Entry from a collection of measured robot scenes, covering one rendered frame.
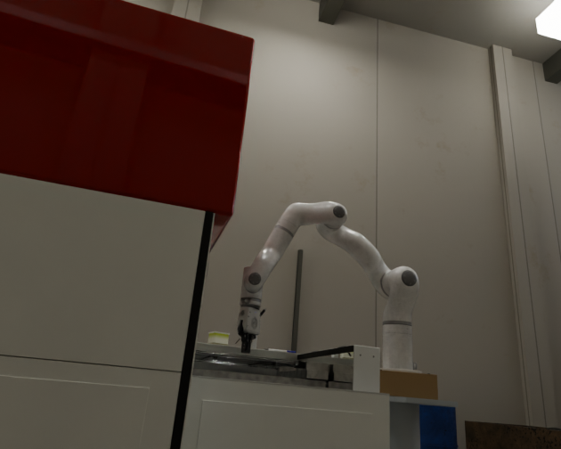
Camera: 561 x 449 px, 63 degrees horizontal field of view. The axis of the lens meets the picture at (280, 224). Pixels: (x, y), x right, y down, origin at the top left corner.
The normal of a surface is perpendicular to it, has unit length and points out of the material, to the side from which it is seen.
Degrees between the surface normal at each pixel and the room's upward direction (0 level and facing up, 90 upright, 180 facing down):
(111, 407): 90
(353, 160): 90
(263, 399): 90
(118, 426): 90
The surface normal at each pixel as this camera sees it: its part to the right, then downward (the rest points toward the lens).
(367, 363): 0.30, -0.32
